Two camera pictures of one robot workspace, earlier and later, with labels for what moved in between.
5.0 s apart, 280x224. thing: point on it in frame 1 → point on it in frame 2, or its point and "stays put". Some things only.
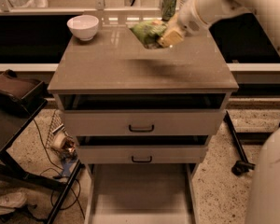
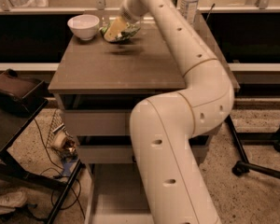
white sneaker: x=7 y=203 stays put
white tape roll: x=58 y=140 stays put
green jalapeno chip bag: x=148 y=32 → x=121 y=37
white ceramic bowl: x=83 y=26 stays put
